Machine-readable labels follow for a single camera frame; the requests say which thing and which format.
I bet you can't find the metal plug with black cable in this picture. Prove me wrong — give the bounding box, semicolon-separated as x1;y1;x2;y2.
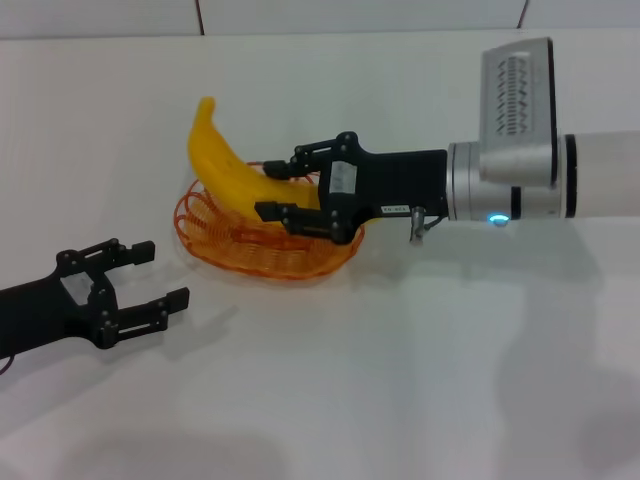
408;205;447;244

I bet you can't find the orange wire basket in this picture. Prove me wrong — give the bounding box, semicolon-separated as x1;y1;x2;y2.
172;160;367;284

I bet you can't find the silver vented wrist camera box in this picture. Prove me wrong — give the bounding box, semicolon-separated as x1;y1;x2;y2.
479;36;559;189

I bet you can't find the yellow banana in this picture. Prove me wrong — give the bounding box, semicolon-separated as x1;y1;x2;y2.
186;96;382;224

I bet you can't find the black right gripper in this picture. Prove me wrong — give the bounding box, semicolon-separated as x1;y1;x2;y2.
254;131;449;247

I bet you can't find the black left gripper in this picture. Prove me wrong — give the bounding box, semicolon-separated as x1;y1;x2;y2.
0;238;192;359

